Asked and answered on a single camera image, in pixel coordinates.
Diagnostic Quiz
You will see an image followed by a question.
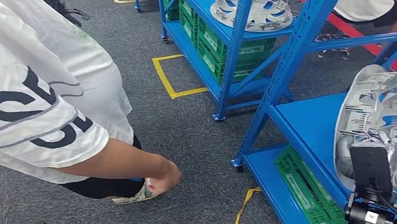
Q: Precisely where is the grey plastic hubcap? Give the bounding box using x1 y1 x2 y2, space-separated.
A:
329 61 397 195
207 0 295 36

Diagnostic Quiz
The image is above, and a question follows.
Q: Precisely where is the person's right hand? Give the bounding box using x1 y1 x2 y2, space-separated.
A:
144 159 183 197

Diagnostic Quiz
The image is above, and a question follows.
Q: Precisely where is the person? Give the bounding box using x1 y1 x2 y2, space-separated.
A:
331 0 397 32
0 0 197 211

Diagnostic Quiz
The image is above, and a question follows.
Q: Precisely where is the green plastic crate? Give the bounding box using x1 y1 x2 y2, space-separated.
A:
268 144 355 224
195 17 278 66
195 44 267 90
158 0 182 23
174 0 204 50

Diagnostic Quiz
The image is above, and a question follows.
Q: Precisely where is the chrome chair base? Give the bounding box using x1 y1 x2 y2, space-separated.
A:
313 31 353 62

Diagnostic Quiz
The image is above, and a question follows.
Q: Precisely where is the red floor tape line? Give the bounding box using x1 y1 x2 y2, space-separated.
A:
282 0 397 94

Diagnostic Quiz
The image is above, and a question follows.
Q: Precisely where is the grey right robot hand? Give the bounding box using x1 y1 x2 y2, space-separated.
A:
332 132 397 195

